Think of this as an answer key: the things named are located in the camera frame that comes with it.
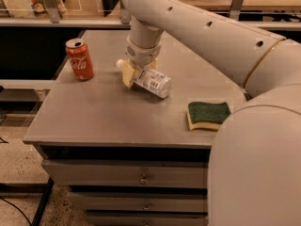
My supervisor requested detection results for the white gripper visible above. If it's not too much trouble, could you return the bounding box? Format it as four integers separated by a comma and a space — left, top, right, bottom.
121, 37, 161, 89

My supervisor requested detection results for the clear plastic water bottle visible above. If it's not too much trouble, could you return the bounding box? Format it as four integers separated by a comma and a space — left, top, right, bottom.
117, 59, 172, 99

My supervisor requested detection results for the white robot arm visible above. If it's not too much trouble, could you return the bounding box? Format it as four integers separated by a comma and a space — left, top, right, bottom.
122, 0, 301, 226

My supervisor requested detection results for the red Coca-Cola can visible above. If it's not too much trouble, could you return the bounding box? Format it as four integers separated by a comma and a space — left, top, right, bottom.
66, 38, 94, 81

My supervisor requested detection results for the green and yellow sponge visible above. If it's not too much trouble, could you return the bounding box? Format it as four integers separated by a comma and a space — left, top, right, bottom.
186, 102, 230, 131

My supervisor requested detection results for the grey metal drawer cabinet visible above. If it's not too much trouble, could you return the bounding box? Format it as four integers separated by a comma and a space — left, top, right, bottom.
24, 30, 246, 226

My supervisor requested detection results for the metal railing with posts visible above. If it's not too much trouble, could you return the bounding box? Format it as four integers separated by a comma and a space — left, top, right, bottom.
0, 0, 301, 28

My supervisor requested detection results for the black floor cable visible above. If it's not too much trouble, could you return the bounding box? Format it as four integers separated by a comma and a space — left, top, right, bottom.
0, 195, 34, 226

